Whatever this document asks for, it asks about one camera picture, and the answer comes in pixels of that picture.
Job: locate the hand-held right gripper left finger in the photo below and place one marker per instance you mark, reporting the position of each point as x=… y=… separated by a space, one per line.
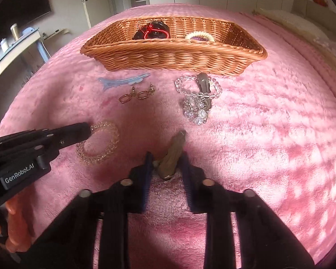
x=147 y=180

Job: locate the pink plush blanket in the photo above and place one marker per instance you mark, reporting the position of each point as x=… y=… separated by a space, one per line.
x=268 y=134

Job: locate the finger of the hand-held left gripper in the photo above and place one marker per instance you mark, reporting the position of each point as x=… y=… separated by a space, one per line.
x=70 y=135

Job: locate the light blue hair clip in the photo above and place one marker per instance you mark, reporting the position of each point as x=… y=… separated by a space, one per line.
x=120 y=80

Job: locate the cream pillow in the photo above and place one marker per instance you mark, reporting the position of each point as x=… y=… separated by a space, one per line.
x=294 y=22

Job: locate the brown wicker basket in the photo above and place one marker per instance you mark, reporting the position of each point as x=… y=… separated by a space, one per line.
x=168 y=54

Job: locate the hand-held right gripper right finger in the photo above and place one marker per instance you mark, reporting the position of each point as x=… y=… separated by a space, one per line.
x=186 y=180

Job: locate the metal thermos cup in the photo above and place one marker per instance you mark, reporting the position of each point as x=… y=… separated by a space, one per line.
x=14 y=31

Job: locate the white desk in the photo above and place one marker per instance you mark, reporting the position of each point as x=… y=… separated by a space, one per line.
x=19 y=44

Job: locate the gold link earring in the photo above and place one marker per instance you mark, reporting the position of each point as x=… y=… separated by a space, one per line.
x=143 y=94
x=125 y=98

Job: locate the taupe hair clip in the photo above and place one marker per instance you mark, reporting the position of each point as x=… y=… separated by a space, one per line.
x=171 y=157

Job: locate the beige headboard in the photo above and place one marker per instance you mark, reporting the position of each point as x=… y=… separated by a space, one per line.
x=313 y=14

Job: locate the person's left hand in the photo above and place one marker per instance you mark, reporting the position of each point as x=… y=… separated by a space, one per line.
x=15 y=224

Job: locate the clear crystal bead cluster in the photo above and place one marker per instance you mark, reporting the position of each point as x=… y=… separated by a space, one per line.
x=197 y=112

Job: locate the grey hair clip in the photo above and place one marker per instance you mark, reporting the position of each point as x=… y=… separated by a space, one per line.
x=204 y=85

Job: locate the white door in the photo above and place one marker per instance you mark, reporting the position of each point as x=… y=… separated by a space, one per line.
x=96 y=0

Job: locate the black wall television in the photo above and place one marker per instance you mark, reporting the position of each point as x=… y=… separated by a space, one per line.
x=19 y=5

